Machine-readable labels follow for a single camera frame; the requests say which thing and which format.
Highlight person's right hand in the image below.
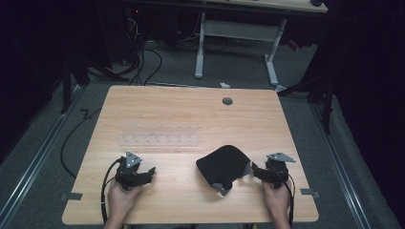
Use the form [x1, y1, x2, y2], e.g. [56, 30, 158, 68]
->
[261, 179, 291, 224]

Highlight person's left hand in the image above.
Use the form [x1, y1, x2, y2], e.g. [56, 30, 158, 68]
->
[106, 181, 144, 223]

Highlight white-framed desk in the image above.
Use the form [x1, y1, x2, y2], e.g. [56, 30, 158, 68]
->
[190, 0, 330, 94]

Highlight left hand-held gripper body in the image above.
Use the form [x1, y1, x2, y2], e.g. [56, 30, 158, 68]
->
[114, 151, 145, 192]

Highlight black metal stand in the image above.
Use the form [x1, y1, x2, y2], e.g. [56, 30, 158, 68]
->
[58, 52, 128, 115]
[277, 73, 337, 135]

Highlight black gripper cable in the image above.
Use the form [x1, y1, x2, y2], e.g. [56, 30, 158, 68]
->
[278, 171, 296, 228]
[99, 157, 124, 225]

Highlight metal floor rail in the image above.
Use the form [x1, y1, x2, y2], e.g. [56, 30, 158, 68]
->
[0, 84, 88, 229]
[309, 103, 373, 229]

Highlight black cloth with grey lining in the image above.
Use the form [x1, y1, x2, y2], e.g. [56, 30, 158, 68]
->
[195, 144, 253, 198]

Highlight black floor cable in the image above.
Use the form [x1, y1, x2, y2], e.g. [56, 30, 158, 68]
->
[59, 108, 103, 179]

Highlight bundle of black cables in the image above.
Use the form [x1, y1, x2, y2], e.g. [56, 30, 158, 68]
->
[122, 15, 163, 87]

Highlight grey tape piece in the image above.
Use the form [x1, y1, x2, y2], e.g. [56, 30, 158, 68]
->
[300, 188, 321, 198]
[60, 192, 84, 202]

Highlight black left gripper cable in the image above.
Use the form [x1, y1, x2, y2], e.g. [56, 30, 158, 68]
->
[99, 157, 124, 225]

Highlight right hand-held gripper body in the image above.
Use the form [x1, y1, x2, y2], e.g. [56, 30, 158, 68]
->
[266, 152, 297, 189]

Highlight clear plastic rack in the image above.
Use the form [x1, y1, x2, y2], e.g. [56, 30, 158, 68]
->
[117, 122, 200, 148]

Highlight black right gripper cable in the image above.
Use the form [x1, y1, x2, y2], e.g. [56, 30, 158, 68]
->
[278, 171, 296, 228]

